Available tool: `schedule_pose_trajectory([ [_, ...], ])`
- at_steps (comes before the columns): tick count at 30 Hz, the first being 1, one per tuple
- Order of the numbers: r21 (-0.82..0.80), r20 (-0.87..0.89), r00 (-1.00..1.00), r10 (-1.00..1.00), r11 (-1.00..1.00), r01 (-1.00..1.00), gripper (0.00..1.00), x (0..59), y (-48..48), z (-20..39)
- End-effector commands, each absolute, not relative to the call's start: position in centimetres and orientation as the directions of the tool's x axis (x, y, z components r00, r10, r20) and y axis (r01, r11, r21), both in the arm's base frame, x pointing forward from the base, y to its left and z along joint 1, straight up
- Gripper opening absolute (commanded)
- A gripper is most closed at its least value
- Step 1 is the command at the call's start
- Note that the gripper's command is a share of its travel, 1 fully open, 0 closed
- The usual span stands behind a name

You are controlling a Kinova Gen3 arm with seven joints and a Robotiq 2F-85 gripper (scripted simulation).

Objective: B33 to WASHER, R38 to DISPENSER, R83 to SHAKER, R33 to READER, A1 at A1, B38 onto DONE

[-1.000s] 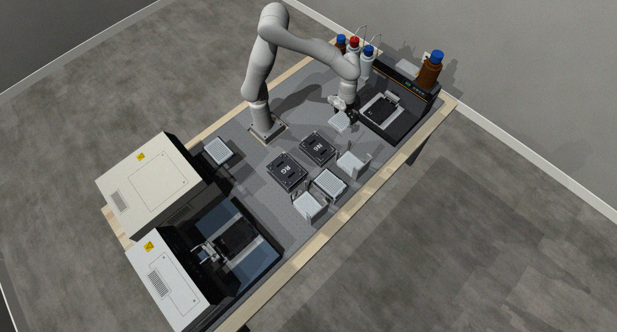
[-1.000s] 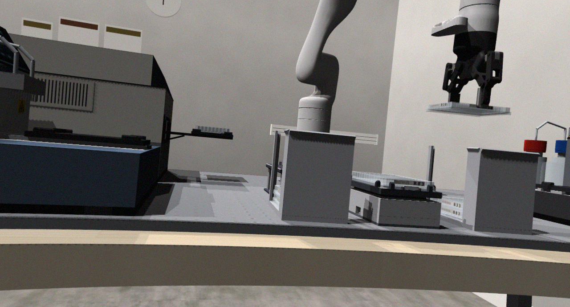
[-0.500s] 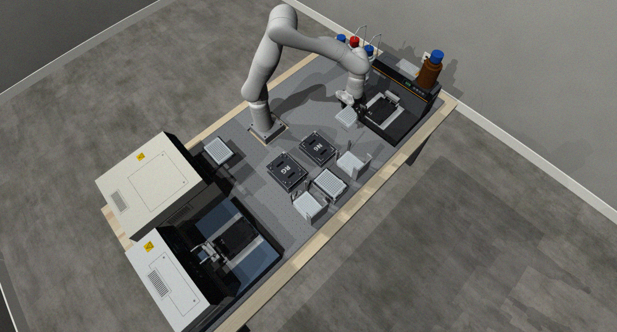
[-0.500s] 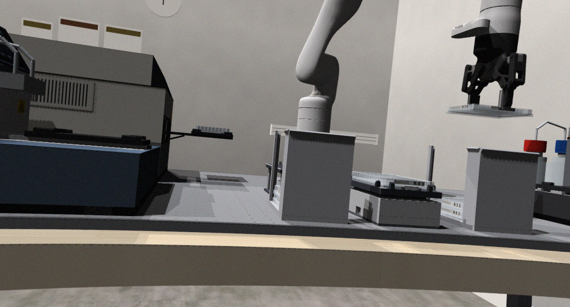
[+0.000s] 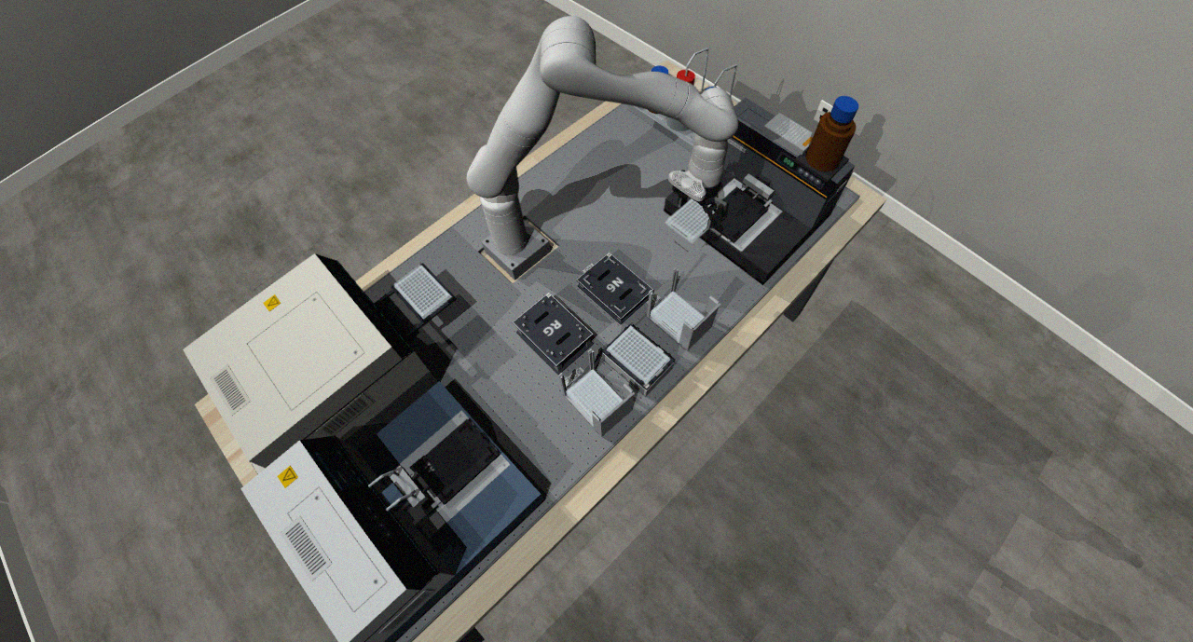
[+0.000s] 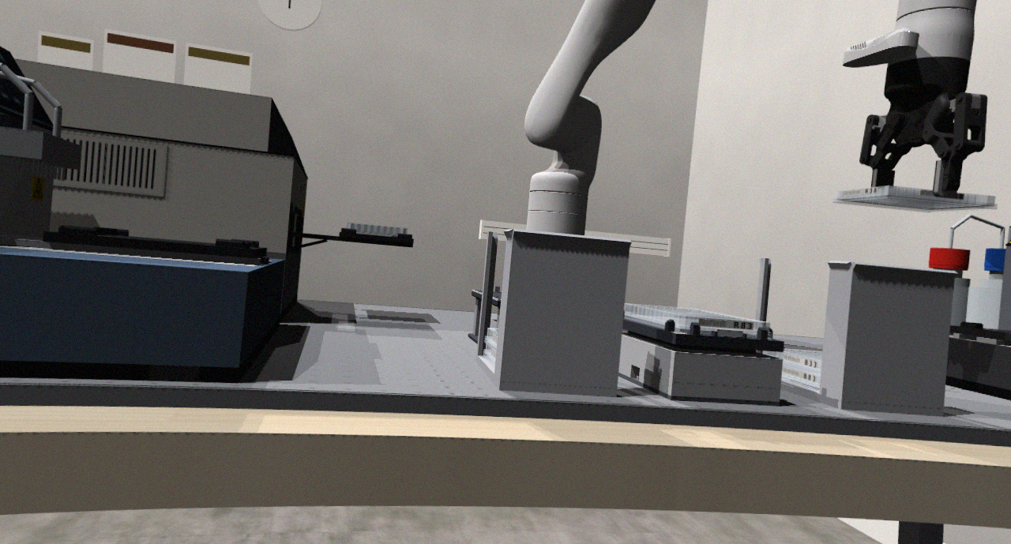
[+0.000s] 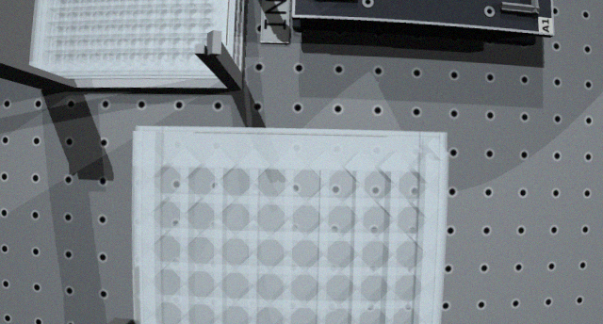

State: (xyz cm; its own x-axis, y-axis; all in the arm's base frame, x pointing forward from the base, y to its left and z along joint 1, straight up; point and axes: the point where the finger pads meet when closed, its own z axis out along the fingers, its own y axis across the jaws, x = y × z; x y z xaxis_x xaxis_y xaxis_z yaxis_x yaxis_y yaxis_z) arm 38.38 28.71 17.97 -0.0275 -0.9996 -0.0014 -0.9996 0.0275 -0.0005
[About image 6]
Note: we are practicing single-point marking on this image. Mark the red bottle cap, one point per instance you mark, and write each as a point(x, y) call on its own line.
point(958, 257)

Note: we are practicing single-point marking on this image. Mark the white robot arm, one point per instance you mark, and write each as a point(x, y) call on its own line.
point(558, 196)

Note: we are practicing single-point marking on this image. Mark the white plastic bottle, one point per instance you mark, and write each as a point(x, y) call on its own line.
point(983, 306)

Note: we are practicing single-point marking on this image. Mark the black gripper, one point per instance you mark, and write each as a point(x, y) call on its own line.
point(936, 87)

